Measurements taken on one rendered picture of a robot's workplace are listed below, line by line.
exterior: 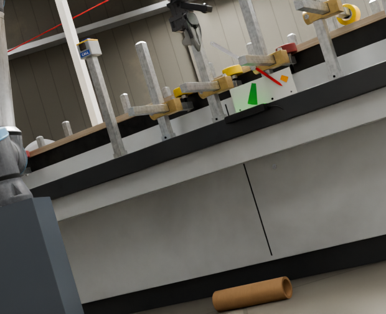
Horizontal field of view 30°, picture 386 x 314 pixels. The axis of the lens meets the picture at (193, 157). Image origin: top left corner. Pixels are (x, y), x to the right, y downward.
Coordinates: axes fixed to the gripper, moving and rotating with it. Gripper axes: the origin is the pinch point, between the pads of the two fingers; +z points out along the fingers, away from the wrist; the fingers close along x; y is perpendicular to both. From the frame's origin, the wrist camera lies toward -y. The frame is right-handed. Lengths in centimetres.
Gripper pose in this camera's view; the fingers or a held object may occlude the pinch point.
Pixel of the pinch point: (199, 47)
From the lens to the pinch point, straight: 267.3
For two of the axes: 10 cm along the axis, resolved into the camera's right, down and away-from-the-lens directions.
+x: -5.1, 1.1, -8.6
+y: -8.1, 2.7, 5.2
